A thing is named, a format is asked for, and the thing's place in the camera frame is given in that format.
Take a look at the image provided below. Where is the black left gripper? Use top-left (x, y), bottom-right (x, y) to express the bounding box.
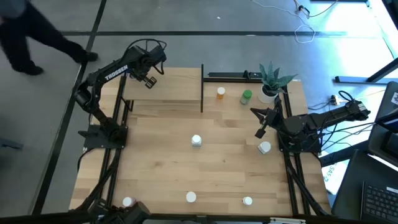
top-left (133, 62), bottom-right (159, 90)

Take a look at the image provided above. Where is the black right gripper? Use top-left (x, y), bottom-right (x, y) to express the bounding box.
top-left (250, 107), bottom-right (282, 139)

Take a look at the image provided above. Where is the green-capped medicine bottle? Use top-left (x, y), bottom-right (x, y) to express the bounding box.
top-left (239, 89), bottom-right (253, 106)

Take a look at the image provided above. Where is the wooden shelf board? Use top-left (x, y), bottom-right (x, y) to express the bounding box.
top-left (123, 67), bottom-right (203, 101)

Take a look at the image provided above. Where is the white plant pot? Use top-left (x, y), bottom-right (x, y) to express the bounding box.
top-left (257, 84), bottom-right (279, 105)

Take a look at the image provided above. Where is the green succulent plant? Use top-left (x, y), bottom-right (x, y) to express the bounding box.
top-left (258, 61), bottom-right (299, 94)

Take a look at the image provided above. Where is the black table leg bar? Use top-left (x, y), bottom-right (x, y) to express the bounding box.
top-left (319, 139), bottom-right (371, 168)

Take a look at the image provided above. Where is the white printed paper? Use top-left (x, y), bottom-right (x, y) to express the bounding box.
top-left (322, 160), bottom-right (351, 195)

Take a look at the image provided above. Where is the black floor stand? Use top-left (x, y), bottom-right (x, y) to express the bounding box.
top-left (335, 57), bottom-right (398, 85)

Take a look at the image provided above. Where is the dark grey laptop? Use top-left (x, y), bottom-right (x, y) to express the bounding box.
top-left (368, 81), bottom-right (398, 167)

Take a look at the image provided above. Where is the person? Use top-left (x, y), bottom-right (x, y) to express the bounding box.
top-left (0, 0), bottom-right (100, 77)

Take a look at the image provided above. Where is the black laptop with keyboard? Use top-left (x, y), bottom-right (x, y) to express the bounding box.
top-left (331, 149), bottom-right (398, 224)

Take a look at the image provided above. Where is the black frame rail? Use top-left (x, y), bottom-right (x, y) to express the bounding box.
top-left (282, 88), bottom-right (312, 216)
top-left (105, 99), bottom-right (131, 215)
top-left (275, 92), bottom-right (296, 216)
top-left (92, 75), bottom-right (124, 215)

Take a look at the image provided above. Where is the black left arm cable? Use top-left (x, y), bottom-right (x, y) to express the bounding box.
top-left (123, 38), bottom-right (168, 75)

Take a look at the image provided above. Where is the black metal shelf frame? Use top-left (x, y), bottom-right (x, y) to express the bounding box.
top-left (123, 63), bottom-right (205, 114)

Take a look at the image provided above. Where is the short black bracket rail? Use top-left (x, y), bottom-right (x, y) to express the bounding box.
top-left (203, 70), bottom-right (264, 83)

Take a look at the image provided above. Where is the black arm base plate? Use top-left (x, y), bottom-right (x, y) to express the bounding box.
top-left (277, 126), bottom-right (322, 154)
top-left (77, 124), bottom-right (129, 149)

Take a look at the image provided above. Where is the black power cable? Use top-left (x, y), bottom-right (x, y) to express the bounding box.
top-left (319, 121), bottom-right (377, 138)

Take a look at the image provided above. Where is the white floor cable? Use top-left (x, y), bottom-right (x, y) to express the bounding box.
top-left (250, 0), bottom-right (317, 45)

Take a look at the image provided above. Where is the silver aluminium bracket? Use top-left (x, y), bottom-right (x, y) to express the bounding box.
top-left (269, 217), bottom-right (307, 224)

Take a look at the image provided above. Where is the black diagonal frame brace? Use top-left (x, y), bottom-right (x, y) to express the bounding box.
top-left (73, 152), bottom-right (121, 214)
top-left (285, 161), bottom-right (330, 216)

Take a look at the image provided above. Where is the yellow cable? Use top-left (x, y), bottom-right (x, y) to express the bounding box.
top-left (341, 89), bottom-right (387, 103)

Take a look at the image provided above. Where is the black floor cable with plug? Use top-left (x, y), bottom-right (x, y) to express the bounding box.
top-left (293, 0), bottom-right (340, 19)

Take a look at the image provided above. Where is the long black frame crossbar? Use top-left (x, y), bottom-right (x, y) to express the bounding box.
top-left (0, 211), bottom-right (398, 224)

